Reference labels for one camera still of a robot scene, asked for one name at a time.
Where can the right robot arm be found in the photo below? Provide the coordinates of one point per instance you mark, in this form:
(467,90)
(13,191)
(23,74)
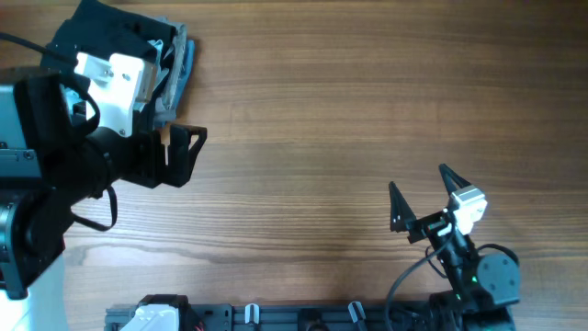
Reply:
(485,280)

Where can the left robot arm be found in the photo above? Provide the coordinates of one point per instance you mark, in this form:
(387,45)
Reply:
(55,153)

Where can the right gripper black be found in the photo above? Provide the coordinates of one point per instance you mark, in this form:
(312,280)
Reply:
(404,217)

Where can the light blue crumpled garment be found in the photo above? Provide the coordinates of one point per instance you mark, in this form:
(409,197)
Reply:
(159,47)

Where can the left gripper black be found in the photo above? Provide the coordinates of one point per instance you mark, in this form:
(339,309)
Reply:
(152,171)

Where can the grey folded garment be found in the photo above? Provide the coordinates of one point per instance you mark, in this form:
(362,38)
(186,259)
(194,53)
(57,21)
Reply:
(178,43)

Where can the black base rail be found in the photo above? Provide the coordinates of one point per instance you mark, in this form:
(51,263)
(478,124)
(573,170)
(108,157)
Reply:
(353,316)

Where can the black t-shirt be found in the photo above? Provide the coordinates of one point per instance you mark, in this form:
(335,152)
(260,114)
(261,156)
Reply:
(102,30)

